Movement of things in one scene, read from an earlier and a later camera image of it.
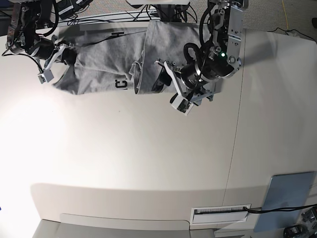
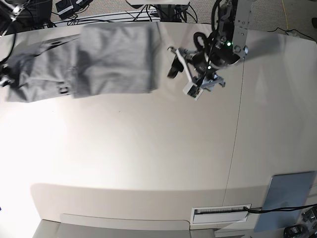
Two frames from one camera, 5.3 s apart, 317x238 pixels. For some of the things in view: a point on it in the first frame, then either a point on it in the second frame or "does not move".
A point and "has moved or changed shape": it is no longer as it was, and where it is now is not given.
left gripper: x=43 y=49 to x=5 y=75
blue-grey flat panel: x=284 y=190 does not move
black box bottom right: x=297 y=231 does not move
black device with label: x=65 y=9 does not move
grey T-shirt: x=126 y=60 has moved or changed shape
